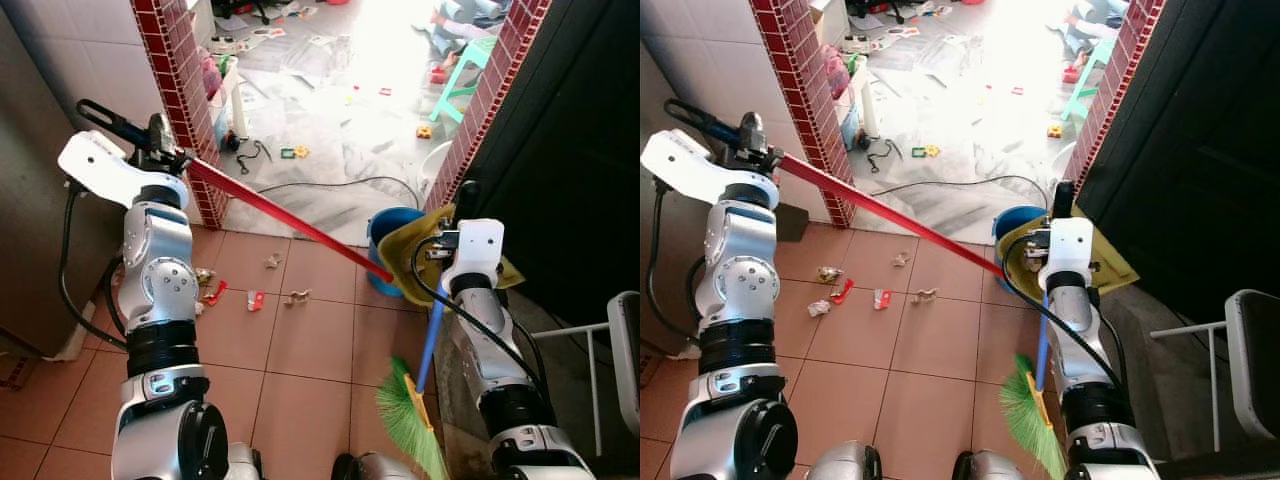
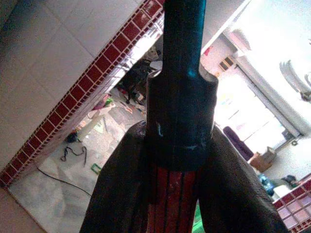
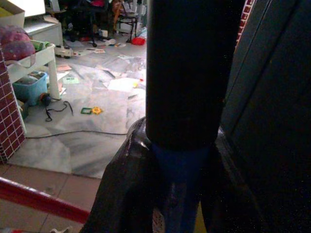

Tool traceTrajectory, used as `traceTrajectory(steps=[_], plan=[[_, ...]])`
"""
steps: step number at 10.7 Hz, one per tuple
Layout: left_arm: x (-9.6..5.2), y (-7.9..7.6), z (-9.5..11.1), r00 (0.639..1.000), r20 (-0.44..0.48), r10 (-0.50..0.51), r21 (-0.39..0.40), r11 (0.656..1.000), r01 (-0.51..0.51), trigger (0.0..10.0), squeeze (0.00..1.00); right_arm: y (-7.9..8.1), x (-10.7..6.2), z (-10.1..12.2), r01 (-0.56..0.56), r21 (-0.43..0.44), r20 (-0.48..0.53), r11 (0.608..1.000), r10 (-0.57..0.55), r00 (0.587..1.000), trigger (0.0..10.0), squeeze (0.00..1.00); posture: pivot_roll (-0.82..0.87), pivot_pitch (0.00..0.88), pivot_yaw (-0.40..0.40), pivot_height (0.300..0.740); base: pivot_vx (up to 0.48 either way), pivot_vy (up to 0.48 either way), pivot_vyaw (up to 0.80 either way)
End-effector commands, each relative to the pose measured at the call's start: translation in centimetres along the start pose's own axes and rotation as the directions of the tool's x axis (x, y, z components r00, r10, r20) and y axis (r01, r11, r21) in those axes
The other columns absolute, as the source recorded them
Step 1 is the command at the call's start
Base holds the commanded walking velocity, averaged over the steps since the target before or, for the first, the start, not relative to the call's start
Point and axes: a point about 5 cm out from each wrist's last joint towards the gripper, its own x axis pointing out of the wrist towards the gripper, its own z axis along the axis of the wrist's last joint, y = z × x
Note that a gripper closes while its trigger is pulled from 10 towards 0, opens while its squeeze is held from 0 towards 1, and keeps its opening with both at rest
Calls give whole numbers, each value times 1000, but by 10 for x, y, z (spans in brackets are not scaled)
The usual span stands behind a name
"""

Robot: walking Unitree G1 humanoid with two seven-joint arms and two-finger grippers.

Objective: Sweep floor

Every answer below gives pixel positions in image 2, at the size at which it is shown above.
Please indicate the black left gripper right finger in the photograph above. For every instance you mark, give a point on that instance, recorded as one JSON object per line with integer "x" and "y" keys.
{"x": 233, "y": 184}

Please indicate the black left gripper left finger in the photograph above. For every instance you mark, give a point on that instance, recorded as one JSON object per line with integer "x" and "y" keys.
{"x": 116, "y": 184}

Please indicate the blue water jug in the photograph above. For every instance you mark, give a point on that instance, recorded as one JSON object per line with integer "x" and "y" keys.
{"x": 266, "y": 184}

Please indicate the brown cardboard box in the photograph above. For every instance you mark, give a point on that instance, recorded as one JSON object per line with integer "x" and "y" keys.
{"x": 262, "y": 159}

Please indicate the purple chair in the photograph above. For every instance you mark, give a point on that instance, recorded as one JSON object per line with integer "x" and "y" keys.
{"x": 236, "y": 143}

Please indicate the white window curtain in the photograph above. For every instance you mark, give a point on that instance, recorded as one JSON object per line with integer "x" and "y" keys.
{"x": 269, "y": 97}

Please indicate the black tripod stand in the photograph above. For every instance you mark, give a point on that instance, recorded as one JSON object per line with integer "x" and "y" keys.
{"x": 136, "y": 77}

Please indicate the small green frame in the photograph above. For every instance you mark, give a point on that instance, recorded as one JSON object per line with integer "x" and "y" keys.
{"x": 95, "y": 168}

